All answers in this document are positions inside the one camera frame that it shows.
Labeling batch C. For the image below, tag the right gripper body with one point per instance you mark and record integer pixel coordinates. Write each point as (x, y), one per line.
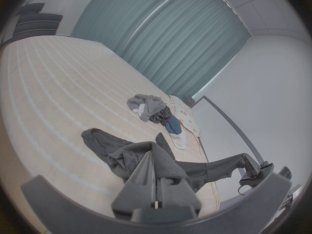
(258, 175)

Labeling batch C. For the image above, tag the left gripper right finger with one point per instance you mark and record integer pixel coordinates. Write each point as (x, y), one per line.
(175, 196)

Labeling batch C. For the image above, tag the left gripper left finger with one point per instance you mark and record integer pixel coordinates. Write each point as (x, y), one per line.
(136, 191)

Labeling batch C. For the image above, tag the black T-shirt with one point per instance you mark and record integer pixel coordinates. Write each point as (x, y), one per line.
(109, 142)

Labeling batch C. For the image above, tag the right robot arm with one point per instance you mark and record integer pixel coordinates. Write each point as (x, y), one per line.
(284, 173)

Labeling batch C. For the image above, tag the pile of clothes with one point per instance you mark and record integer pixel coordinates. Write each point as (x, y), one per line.
(151, 106)

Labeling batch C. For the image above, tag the bed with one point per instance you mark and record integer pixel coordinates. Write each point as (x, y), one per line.
(61, 82)

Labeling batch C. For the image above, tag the white printed pillow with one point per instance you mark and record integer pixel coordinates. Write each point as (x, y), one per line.
(185, 116)

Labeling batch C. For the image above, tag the grey bedside table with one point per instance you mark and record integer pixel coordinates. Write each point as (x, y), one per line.
(188, 99)

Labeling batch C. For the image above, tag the blue-green curtain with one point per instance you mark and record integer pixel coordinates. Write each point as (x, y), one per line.
(121, 13)
(182, 45)

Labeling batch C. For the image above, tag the black chest of drawers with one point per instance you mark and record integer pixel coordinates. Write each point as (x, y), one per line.
(36, 23)

